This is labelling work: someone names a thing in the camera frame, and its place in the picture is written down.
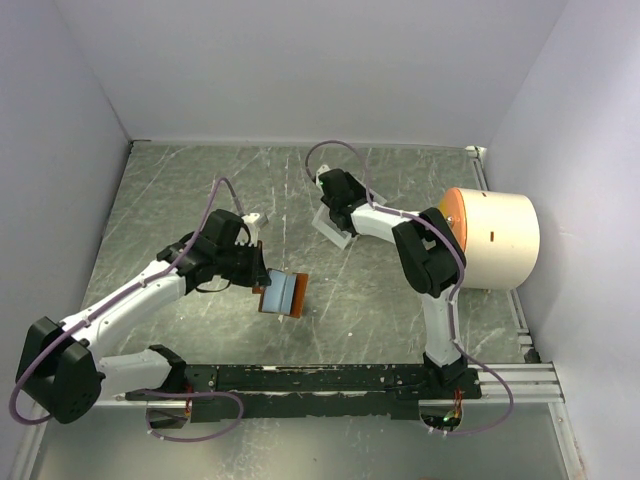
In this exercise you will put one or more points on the aluminium extrusion rail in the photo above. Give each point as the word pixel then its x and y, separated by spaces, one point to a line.
pixel 529 383

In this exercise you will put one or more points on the brown leather card holder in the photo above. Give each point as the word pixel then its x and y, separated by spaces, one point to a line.
pixel 285 295

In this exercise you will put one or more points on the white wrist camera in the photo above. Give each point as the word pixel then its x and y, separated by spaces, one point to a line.
pixel 321 170
pixel 255 222

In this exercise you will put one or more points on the white cylinder with orange lid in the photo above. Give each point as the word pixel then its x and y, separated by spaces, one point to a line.
pixel 498 233

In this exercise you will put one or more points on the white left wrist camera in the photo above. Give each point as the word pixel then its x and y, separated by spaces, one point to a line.
pixel 255 222

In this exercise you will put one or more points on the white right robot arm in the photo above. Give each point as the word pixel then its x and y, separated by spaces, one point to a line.
pixel 431 258

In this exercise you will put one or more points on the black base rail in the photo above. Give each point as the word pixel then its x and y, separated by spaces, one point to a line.
pixel 332 390

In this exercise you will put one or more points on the white plastic card bin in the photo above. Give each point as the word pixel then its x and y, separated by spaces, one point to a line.
pixel 367 220

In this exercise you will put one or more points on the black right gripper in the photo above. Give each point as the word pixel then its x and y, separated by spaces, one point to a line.
pixel 359 191

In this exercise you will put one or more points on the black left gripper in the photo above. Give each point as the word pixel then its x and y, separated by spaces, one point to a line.
pixel 256 274

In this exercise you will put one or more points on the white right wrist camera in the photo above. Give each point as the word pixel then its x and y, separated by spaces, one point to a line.
pixel 321 170

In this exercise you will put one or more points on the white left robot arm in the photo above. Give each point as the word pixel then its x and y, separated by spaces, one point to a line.
pixel 66 366

